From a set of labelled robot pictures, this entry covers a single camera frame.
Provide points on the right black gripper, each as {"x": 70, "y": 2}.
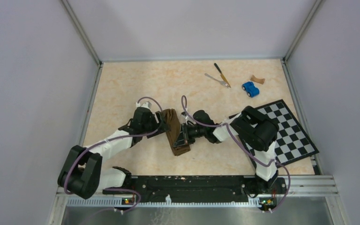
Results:
{"x": 184, "y": 138}

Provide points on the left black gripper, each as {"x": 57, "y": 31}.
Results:
{"x": 152, "y": 117}

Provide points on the brown cloth napkin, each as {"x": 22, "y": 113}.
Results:
{"x": 172, "y": 120}

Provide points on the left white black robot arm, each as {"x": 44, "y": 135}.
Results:
{"x": 82, "y": 174}

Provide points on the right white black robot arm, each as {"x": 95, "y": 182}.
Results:
{"x": 250, "y": 128}

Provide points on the blue toy car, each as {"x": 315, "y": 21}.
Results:
{"x": 250, "y": 89}

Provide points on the small brown wooden piece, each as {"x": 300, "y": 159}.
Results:
{"x": 257, "y": 80}

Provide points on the black white checkerboard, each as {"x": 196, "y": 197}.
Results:
{"x": 293, "y": 143}

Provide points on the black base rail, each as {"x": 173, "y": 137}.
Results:
{"x": 199, "y": 189}

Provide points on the black-handled knife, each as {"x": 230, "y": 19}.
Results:
{"x": 222, "y": 75}

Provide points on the aluminium frame rail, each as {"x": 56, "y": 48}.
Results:
{"x": 313, "y": 186}

